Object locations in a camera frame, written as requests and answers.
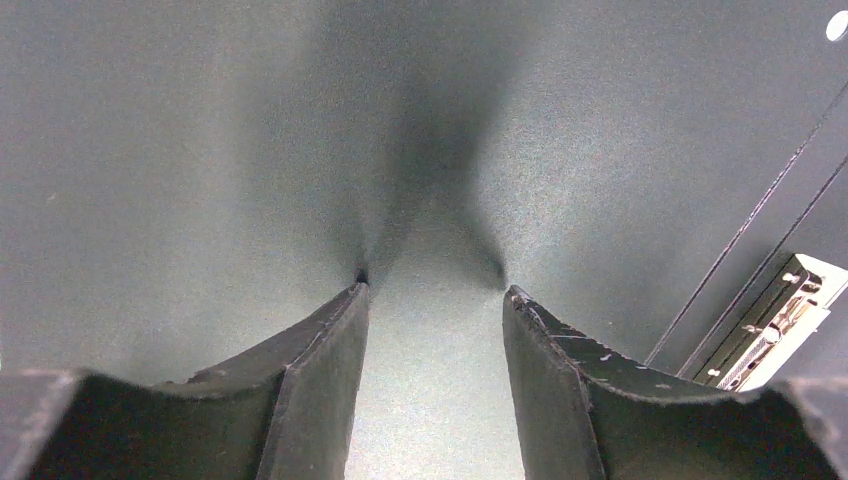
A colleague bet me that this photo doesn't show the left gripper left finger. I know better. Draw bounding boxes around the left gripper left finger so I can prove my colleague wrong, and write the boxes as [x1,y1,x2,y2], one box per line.
[1,282,369,479]

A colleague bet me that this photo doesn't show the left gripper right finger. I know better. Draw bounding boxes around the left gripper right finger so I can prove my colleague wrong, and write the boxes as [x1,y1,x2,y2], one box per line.
[502,286,847,479]

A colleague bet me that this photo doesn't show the teal folder black inside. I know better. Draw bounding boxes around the teal folder black inside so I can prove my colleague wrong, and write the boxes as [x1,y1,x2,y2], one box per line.
[1,1,847,479]

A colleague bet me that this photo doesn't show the metal folder clip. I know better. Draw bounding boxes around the metal folder clip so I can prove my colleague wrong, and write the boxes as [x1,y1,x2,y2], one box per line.
[694,254,847,392]

